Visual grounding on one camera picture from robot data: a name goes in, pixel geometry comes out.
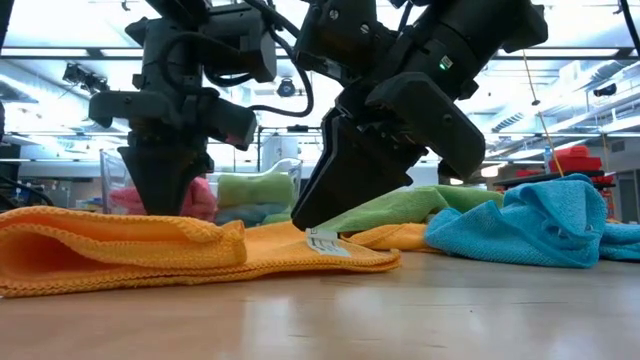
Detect yellow hanging rope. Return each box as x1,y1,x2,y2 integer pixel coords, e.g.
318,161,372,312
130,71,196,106
521,49,565,177

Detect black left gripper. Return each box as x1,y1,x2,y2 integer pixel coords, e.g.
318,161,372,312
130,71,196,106
88,87,259,217

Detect orange microfiber towel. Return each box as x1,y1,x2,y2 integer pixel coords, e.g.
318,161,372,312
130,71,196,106
0,205,403,300
343,222,442,254

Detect blue microfiber towel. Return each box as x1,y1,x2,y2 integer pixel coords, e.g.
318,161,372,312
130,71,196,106
213,202,290,229
423,172,640,269

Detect green microfiber towel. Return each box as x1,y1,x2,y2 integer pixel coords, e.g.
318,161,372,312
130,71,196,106
259,184,506,234
215,172,297,210

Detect white square column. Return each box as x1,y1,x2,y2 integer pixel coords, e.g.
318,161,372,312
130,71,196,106
261,134,300,171

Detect long black ceiling beam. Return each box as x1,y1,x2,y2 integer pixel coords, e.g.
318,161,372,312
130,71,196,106
0,46,640,62

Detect pink microfiber towel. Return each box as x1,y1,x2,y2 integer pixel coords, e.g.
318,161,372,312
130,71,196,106
108,176,219,223

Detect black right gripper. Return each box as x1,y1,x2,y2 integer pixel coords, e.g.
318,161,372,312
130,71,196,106
290,72,487,232

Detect clear plastic bin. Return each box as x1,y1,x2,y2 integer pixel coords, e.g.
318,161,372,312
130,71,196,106
99,148,304,227

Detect black ceiling-mounted device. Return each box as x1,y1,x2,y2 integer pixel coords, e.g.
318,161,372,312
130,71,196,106
61,62,113,96

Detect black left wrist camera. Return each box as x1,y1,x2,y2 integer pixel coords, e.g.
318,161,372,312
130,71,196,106
199,3,279,85

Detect black ceiling spotlight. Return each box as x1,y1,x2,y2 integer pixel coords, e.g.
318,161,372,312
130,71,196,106
276,76,298,99

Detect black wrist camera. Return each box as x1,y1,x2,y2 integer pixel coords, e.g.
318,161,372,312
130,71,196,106
199,3,279,85
293,0,399,85

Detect black ceiling speaker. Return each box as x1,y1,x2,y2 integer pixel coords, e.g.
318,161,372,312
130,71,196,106
591,82,619,99

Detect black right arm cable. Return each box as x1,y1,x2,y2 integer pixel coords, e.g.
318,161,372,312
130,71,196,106
619,0,640,56

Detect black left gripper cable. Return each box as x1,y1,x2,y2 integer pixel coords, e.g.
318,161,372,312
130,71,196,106
158,29,257,90

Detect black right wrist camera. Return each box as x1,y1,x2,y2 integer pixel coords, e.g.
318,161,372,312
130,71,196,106
293,0,399,85

